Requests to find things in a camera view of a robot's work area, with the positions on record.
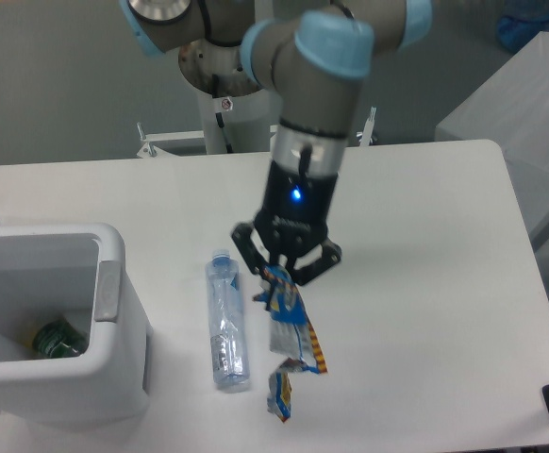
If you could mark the clear plastic water bottle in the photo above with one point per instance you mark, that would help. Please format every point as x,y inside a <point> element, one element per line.
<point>228,345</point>

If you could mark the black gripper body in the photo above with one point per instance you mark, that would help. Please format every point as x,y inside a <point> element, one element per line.
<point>292,221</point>

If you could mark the white trash can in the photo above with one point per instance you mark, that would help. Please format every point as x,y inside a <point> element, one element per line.
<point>76,272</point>

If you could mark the white base bracket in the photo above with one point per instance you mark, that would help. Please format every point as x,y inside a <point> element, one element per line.
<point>161,145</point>

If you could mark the grey cabinet at right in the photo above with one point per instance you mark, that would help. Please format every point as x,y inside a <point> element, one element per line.
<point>512,109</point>

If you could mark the blue plastic bag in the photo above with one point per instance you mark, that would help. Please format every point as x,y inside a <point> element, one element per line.
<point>520,22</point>

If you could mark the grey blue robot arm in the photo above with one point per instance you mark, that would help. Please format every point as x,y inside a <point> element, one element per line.
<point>317,63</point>

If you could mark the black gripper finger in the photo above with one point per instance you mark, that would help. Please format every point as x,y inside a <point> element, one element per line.
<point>241,236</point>
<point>330,256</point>

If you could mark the colourful snack wrapper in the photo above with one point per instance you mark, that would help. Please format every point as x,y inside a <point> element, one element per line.
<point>292,336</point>

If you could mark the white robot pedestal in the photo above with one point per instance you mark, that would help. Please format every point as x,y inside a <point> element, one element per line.
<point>235,112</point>

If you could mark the green bottle in bin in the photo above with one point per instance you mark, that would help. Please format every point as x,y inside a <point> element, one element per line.
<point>59,340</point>

